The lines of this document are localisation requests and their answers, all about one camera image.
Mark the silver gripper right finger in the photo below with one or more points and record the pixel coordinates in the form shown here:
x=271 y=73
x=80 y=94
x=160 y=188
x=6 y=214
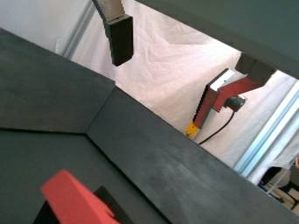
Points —
x=251 y=75

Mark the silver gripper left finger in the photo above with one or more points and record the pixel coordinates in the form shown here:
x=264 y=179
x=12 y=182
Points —
x=118 y=29

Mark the red double-square block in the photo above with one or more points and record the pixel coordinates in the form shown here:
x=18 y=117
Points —
x=73 y=203

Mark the aluminium frame profile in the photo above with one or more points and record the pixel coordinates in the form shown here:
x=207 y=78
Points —
x=269 y=132

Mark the yellow clamp bracket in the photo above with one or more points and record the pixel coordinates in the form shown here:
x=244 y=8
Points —
x=191 y=130

